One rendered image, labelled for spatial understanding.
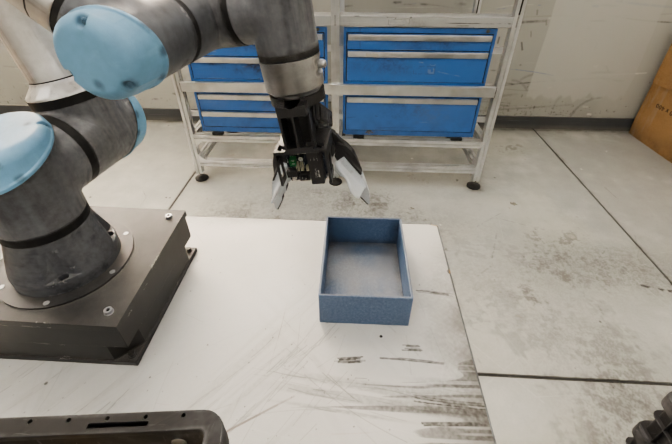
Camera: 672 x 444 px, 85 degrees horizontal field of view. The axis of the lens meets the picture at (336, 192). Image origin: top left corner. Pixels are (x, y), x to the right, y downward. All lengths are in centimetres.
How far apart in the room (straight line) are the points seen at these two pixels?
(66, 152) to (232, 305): 35
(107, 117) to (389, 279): 55
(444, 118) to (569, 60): 133
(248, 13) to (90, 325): 46
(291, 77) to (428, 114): 166
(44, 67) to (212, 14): 29
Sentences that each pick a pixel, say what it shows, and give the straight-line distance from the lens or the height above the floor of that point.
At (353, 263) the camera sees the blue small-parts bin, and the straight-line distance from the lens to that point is 74.
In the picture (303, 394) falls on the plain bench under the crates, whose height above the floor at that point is 70.
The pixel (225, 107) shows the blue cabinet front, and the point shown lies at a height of 47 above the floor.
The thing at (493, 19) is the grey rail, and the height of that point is 92.
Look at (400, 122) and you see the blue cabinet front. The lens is 206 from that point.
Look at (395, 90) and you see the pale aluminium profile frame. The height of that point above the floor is 59.
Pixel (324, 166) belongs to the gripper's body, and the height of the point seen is 98.
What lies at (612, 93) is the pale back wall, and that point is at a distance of 345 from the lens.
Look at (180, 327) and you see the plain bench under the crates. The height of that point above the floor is 70.
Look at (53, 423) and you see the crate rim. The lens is 39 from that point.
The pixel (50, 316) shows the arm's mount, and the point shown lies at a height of 80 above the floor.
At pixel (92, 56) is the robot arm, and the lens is 37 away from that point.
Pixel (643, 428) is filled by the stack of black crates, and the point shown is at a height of 49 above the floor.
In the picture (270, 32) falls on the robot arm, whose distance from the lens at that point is 44.
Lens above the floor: 123
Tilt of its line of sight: 35 degrees down
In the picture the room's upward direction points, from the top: straight up
